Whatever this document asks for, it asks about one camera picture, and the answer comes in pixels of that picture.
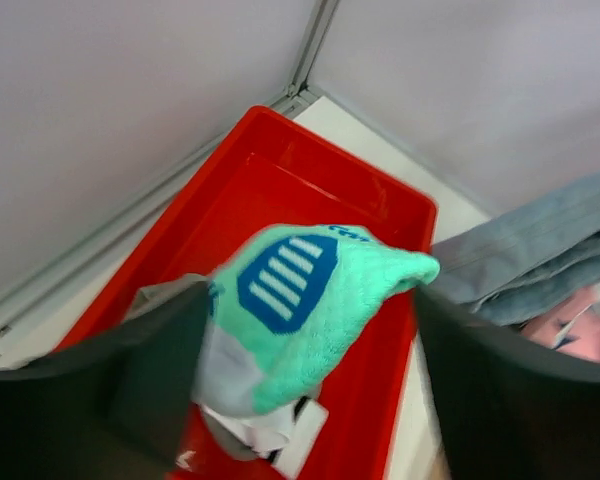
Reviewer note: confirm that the pink patterned sock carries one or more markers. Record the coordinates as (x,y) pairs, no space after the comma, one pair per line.
(572,327)

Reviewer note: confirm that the blue grey sock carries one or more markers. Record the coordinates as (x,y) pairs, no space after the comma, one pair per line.
(523,263)

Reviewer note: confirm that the red plastic tray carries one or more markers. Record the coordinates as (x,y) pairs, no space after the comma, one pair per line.
(270,171)

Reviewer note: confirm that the grey sock black stripes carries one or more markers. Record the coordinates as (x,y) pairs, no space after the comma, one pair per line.
(149,297)

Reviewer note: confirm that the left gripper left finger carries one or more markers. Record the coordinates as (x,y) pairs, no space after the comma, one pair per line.
(113,406)

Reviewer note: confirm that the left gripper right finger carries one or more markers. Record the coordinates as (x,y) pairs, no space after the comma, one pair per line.
(507,408)

